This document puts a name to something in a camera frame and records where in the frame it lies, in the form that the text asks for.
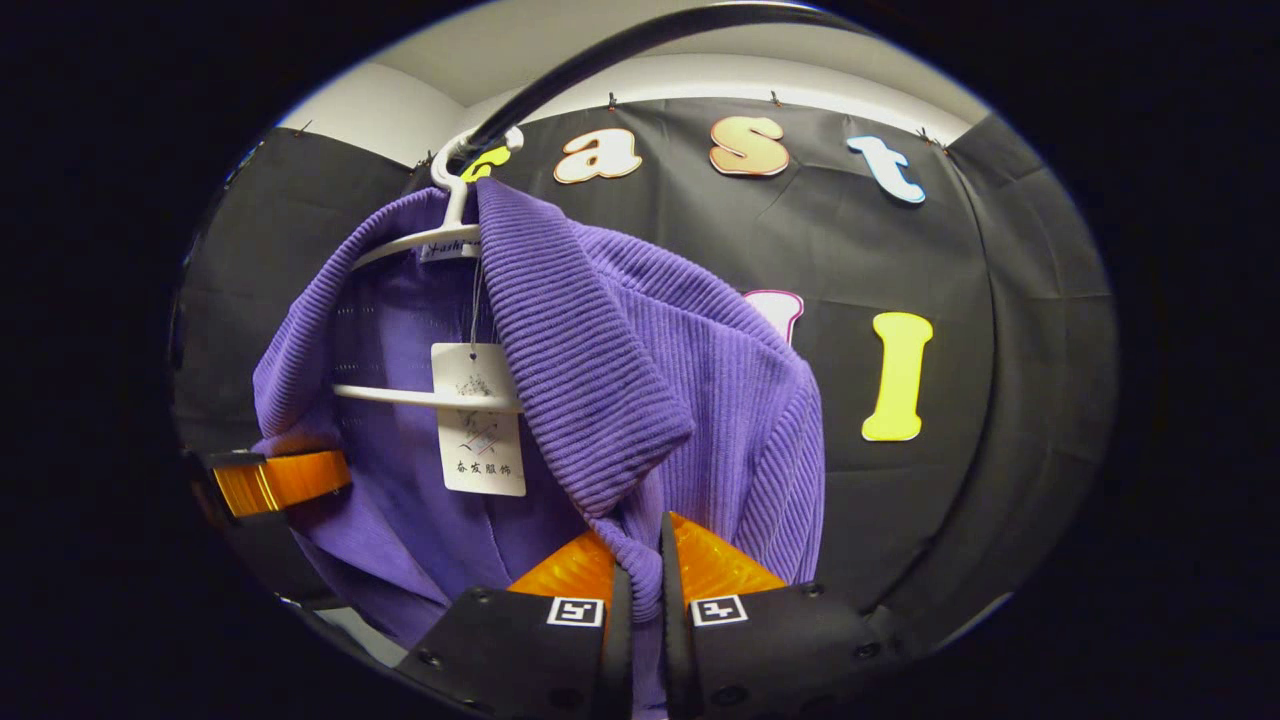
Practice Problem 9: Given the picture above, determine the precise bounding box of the white paper garment tag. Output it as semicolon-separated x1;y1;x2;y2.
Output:
430;342;529;498

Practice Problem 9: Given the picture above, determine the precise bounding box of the white plastic clothes hanger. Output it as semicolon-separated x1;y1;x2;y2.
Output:
330;125;527;416

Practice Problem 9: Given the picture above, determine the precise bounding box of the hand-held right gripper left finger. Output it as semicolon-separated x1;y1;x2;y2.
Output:
395;528;634;720

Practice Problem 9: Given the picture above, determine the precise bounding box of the black backdrop cloth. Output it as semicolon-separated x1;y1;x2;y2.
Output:
170;95;1121;651

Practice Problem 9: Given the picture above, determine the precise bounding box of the purple knitted cardigan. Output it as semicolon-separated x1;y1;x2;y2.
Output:
250;178;827;720

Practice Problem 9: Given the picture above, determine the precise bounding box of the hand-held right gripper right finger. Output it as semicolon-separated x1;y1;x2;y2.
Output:
657;512;891;720

